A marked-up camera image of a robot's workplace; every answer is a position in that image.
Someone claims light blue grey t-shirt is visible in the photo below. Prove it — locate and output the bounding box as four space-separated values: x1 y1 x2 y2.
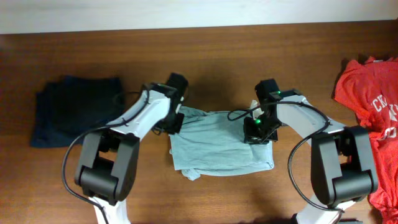
169 106 274 181

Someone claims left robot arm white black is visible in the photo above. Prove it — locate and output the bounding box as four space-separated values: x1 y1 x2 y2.
74 73 188 223

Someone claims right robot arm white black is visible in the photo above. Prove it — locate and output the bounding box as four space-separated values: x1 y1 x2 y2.
244 79 378 223

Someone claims folded dark navy garment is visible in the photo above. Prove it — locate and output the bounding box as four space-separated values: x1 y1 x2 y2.
30 76 125 148

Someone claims red t-shirt white print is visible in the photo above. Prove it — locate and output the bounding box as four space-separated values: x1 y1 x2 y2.
333 57 397 223

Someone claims right black cable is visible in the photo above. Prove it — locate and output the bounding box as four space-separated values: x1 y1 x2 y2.
226 101 346 214

